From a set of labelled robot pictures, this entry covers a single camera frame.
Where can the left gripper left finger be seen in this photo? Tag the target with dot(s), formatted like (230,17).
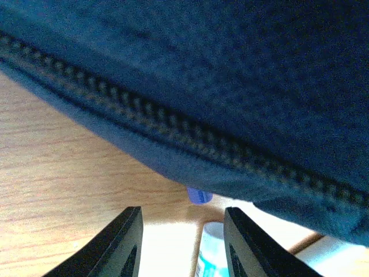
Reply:
(115,251)

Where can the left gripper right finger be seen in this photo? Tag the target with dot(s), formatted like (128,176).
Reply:
(250,251)

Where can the green white glue stick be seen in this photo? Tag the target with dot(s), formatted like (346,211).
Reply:
(212,260)

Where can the navy blue backpack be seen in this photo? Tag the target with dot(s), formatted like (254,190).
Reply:
(261,101)

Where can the purple cap marker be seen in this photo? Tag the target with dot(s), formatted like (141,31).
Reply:
(198,197)

